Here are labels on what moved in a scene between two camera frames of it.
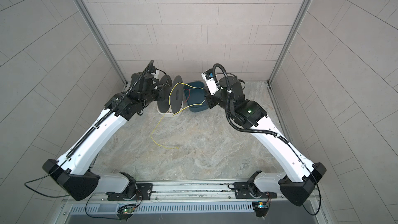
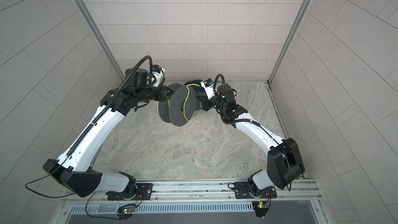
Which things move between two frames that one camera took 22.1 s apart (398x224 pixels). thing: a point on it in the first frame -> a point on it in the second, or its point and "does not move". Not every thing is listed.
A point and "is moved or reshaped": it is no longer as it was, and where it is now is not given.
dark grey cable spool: [173, 93] is moved or reshaped
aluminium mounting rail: [181, 191] does not move
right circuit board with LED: [261, 208] does not move
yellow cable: [177, 111] -> [184, 105]
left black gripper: [159, 96] does not move
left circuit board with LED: [126, 209] does not move
